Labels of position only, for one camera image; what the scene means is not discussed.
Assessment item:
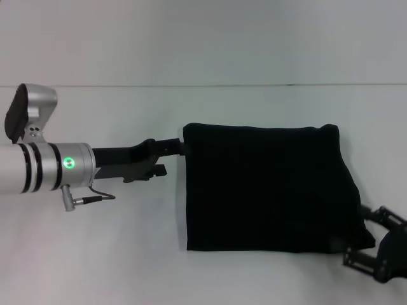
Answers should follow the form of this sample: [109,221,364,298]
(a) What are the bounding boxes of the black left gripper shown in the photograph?
[91,137,192,184]

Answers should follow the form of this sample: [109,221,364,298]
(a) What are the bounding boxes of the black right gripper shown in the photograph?
[341,205,407,283]

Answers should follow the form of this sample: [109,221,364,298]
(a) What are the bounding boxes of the black shirt with FREE print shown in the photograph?
[181,122,378,255]

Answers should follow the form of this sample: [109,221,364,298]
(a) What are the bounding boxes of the grey cable with plug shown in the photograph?
[60,184,116,213]

